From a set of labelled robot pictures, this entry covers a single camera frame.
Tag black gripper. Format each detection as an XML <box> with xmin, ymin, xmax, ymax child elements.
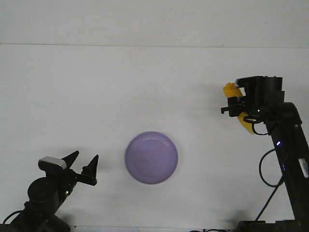
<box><xmin>221</xmin><ymin>76</ymin><xmax>284</xmax><ymax>117</ymax></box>
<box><xmin>45</xmin><ymin>150</ymin><xmax>99</xmax><ymax>193</ymax></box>

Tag yellow corn cob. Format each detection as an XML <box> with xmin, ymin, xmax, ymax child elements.
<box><xmin>223</xmin><ymin>83</ymin><xmax>254</xmax><ymax>134</ymax></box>

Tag purple round plate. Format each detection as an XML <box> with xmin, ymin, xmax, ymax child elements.
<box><xmin>125</xmin><ymin>131</ymin><xmax>178</xmax><ymax>185</ymax></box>

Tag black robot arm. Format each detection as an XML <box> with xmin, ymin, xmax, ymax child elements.
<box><xmin>221</xmin><ymin>76</ymin><xmax>309</xmax><ymax>232</ymax></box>
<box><xmin>0</xmin><ymin>151</ymin><xmax>99</xmax><ymax>232</ymax></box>

